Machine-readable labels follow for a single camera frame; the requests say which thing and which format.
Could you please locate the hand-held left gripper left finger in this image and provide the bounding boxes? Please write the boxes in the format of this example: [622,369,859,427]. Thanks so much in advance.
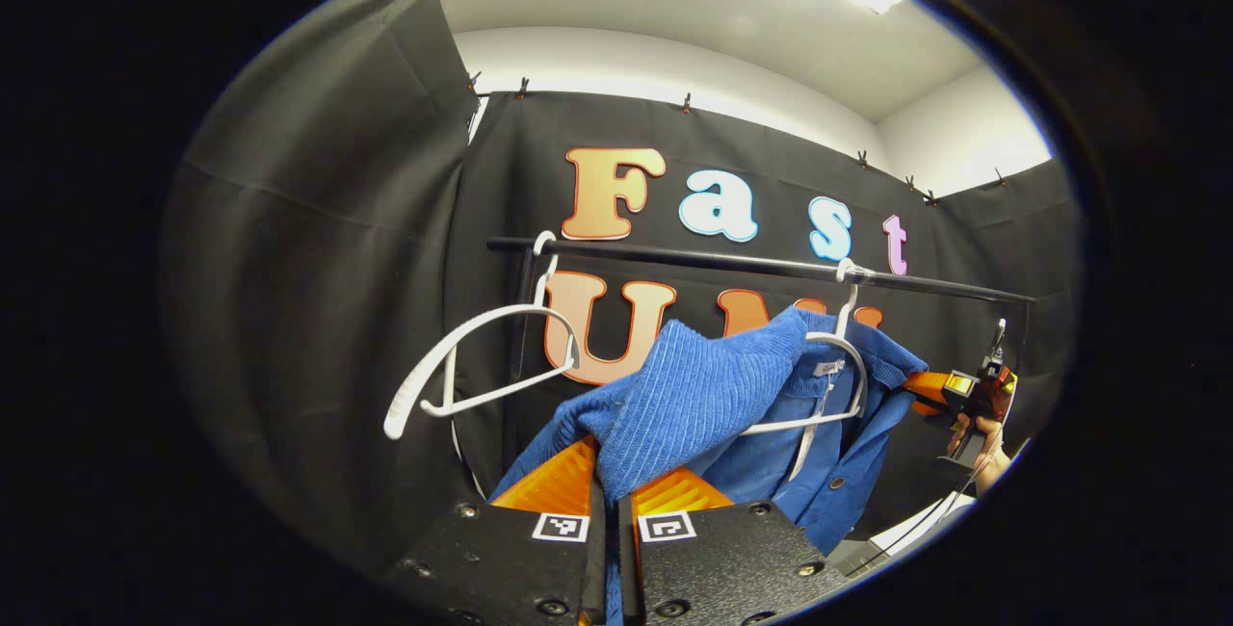
[383,433,608,626]

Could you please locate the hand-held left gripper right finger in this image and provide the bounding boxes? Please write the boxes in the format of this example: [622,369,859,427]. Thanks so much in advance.
[616,467,854,626]

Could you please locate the blue corduroy jacket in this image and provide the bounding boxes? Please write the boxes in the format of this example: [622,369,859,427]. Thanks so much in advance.
[489,306,931,626]

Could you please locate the white hanger with notched shoulders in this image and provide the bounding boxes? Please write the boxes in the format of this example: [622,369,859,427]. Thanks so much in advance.
[737,258,870,436]

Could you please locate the black clothes rack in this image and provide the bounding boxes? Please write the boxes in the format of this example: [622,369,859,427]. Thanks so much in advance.
[486,236,1039,386]

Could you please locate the white plastic hanger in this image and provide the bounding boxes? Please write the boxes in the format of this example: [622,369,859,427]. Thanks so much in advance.
[383,231,585,441]

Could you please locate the black backdrop cloth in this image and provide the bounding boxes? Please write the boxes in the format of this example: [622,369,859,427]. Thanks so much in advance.
[159,0,1080,579]

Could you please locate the small backdrop clips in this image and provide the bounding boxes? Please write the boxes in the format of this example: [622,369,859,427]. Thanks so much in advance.
[424,0,1010,205]

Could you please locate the thin black cable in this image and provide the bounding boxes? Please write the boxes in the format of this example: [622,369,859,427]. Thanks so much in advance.
[848,433,1012,574]

